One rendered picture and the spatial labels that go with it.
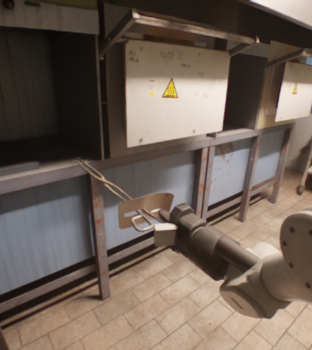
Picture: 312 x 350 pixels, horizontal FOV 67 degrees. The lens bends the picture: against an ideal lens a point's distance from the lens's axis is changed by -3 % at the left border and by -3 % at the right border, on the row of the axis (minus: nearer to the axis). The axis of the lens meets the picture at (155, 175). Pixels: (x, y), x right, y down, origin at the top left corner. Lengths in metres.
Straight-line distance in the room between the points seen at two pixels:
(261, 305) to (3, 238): 1.01
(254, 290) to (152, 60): 0.87
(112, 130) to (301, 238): 0.95
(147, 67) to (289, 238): 0.87
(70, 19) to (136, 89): 0.33
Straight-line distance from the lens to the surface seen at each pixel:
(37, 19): 0.97
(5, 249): 1.22
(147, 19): 0.89
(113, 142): 1.11
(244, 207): 2.26
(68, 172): 1.06
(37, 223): 1.18
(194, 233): 0.52
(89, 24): 1.02
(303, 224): 0.22
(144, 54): 1.01
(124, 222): 0.63
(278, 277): 0.35
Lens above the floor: 1.21
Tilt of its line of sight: 23 degrees down
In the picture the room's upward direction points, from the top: 1 degrees clockwise
